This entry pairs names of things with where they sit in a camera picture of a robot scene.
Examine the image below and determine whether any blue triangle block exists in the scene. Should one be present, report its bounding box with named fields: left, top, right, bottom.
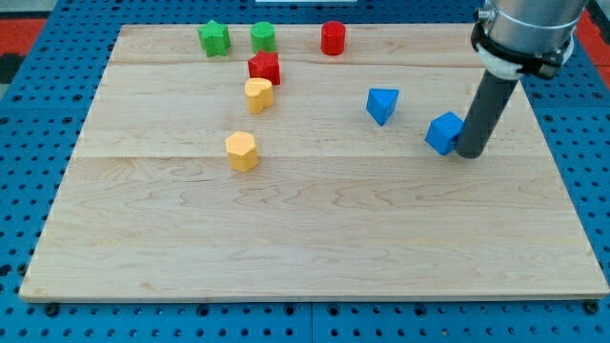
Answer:
left=366, top=89, right=399, bottom=126

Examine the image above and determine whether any yellow heart block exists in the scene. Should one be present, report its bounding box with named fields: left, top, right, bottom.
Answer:
left=244, top=78, right=275, bottom=114

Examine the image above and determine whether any yellow hexagon block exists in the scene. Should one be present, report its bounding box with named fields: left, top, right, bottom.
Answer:
left=225, top=131, right=258, bottom=172

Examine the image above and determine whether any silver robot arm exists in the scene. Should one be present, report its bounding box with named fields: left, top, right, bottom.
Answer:
left=471, top=0, right=587, bottom=80

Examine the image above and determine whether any red star block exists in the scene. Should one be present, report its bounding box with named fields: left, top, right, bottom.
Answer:
left=247, top=50, right=281, bottom=85

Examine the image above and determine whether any green cylinder block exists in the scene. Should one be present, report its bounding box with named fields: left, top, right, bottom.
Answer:
left=250, top=22, right=276, bottom=53

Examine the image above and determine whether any blue cube block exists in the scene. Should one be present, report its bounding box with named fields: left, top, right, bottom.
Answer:
left=425, top=111, right=463, bottom=155

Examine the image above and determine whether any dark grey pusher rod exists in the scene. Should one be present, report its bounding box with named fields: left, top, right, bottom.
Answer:
left=456, top=71, right=518, bottom=159

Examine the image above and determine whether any red cylinder block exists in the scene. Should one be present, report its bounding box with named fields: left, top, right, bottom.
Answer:
left=320, top=21, right=347, bottom=56

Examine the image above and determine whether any light wooden board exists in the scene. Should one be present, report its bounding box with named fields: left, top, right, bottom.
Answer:
left=19, top=24, right=609, bottom=303

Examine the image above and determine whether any green star block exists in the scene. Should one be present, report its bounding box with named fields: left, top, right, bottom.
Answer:
left=197, top=20, right=231, bottom=57

